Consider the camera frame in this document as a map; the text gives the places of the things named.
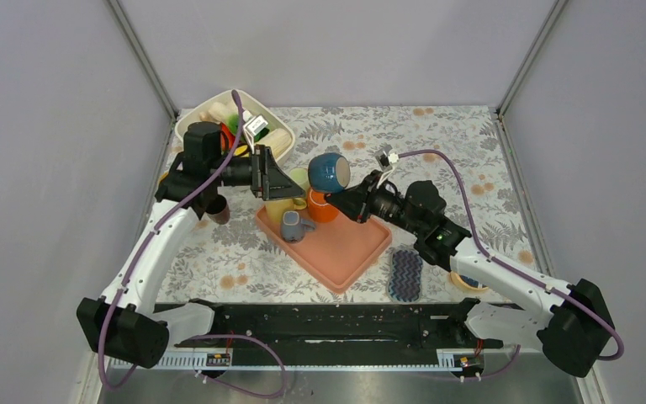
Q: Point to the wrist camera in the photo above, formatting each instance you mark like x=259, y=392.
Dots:
x=255, y=128
x=388, y=160

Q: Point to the salmon pink tray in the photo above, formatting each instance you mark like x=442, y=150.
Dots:
x=336, y=253

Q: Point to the grey blue small mug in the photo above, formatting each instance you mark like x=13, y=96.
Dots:
x=294, y=227

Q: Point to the light green mug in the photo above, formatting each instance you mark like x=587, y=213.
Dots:
x=300, y=176

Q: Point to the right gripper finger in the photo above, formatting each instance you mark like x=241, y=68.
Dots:
x=371, y=182
x=352, y=203

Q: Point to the orange mug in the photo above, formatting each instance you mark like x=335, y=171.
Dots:
x=319, y=209

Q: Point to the dark blue round mug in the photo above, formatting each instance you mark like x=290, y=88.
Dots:
x=329, y=173

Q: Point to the dark brown small mug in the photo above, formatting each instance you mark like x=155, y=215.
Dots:
x=218, y=210

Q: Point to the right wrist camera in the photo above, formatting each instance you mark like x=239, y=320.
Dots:
x=388, y=160

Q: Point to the blue zigzag sponge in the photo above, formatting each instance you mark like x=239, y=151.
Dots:
x=405, y=276

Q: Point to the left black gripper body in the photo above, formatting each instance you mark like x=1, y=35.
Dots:
x=246, y=171

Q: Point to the green toy bok choy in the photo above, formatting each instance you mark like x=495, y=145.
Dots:
x=226, y=114

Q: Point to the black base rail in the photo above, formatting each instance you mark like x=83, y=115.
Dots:
x=337, y=336

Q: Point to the white square bowl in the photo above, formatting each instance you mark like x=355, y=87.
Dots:
x=275, y=125

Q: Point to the tape roll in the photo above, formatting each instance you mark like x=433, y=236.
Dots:
x=467, y=284

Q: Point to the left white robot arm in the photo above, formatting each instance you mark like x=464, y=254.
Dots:
x=122, y=322

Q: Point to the yellow mug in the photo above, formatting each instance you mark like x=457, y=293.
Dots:
x=275, y=209

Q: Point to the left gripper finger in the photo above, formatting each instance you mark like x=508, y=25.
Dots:
x=272, y=173
x=281, y=188

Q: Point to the yellow toy cabbage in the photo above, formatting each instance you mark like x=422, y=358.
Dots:
x=278, y=141

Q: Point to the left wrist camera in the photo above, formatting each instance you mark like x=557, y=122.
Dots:
x=255, y=128

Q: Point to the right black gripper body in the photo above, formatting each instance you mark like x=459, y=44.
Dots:
x=388, y=205

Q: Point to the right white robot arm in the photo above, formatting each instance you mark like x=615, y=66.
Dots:
x=569, y=323

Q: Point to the toy mushroom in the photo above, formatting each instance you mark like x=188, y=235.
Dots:
x=206, y=117

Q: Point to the floral table mat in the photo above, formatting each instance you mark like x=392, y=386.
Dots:
x=457, y=148

